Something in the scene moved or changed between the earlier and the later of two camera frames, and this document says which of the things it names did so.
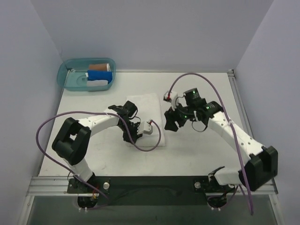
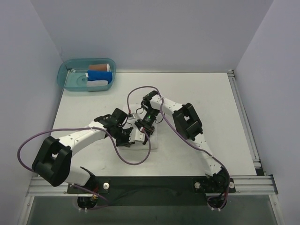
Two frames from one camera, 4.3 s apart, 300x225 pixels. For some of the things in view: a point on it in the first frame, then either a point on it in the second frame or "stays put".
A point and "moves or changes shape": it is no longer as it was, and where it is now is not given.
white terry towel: (149, 107) moves or changes shape
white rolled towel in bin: (97, 82) stays put
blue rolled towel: (97, 75) stays put
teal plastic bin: (71, 73) stays put
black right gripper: (173, 118) to (144, 126)
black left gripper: (129, 134) to (124, 138)
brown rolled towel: (104, 66) stays put
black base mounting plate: (150, 191) stays put
